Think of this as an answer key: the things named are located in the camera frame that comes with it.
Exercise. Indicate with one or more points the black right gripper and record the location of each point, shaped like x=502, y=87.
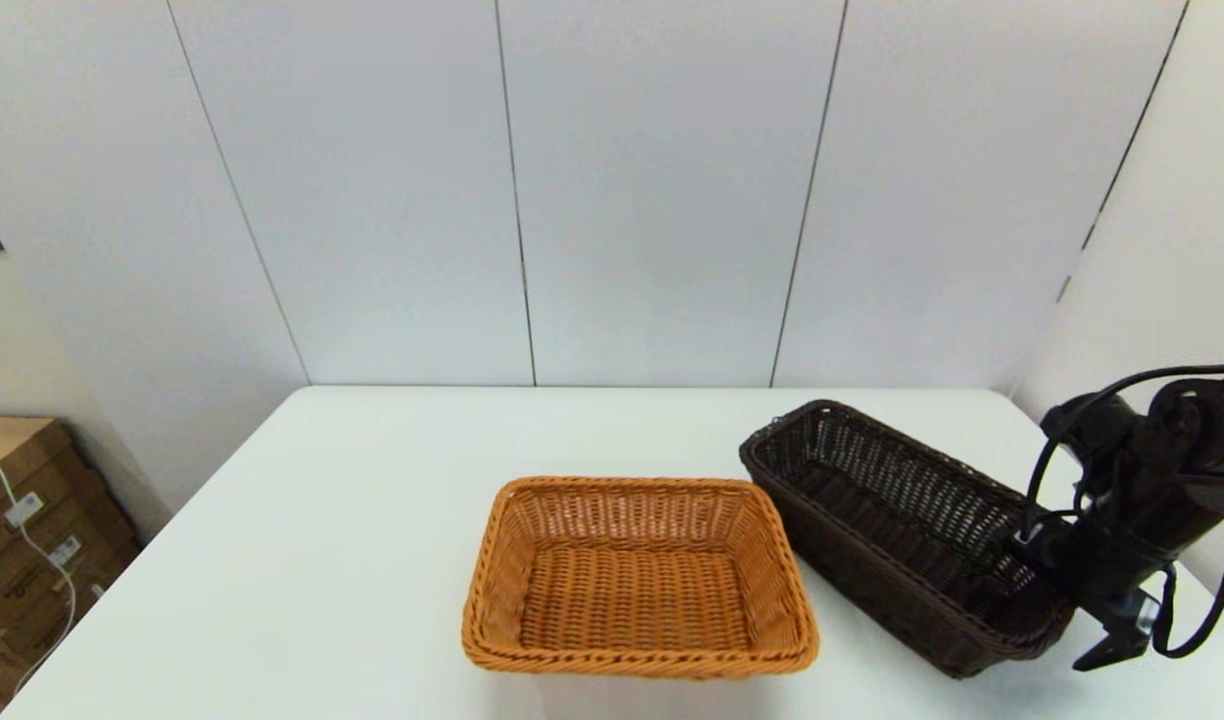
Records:
x=1122, y=545

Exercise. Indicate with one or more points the dark brown wicker basket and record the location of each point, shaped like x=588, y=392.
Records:
x=872, y=565

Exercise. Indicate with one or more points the orange wicker basket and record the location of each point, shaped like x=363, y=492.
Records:
x=632, y=600

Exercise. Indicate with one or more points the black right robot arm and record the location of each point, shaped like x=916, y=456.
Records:
x=1207, y=430

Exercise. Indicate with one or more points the white paper label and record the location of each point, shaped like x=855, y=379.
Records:
x=24, y=510
x=65, y=551

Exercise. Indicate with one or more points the printed brown cardboard box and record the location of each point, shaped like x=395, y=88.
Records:
x=32, y=605

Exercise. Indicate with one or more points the light brown cardboard box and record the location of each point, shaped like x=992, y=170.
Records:
x=12, y=445

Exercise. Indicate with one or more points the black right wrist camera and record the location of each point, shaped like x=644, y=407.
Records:
x=1092, y=430

